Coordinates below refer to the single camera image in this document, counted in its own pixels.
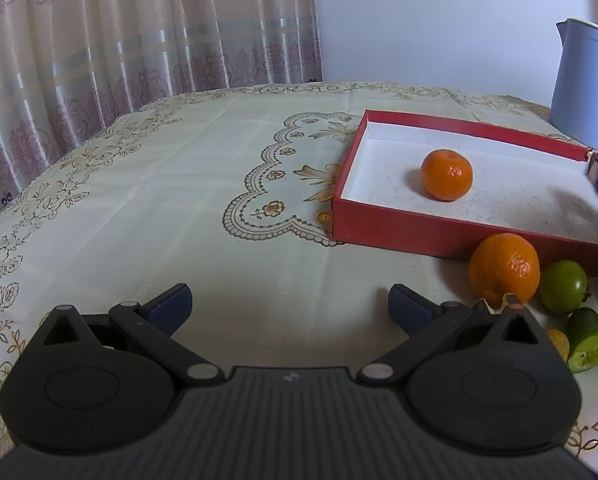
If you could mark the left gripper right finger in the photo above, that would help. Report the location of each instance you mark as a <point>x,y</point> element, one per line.
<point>430,329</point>

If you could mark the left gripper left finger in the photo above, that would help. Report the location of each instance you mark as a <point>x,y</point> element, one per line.
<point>148,328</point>

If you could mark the small yellow longan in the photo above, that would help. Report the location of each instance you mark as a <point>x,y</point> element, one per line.
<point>560,342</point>

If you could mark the green tomato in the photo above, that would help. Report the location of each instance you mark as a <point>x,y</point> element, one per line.
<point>563,287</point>

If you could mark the small orange tangerine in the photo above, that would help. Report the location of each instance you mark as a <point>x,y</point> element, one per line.
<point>446,175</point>

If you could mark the small green cucumber piece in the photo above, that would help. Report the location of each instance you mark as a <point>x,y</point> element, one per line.
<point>582,334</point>

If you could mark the cream floral tablecloth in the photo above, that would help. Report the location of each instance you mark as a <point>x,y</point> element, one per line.
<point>227,191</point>

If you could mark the red shallow cardboard box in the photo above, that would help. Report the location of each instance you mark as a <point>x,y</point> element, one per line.
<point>534,186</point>

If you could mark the blue electric kettle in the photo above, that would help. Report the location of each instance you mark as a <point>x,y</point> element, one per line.
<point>574,107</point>

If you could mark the pink floral curtain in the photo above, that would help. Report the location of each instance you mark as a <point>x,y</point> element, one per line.
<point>69,68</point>

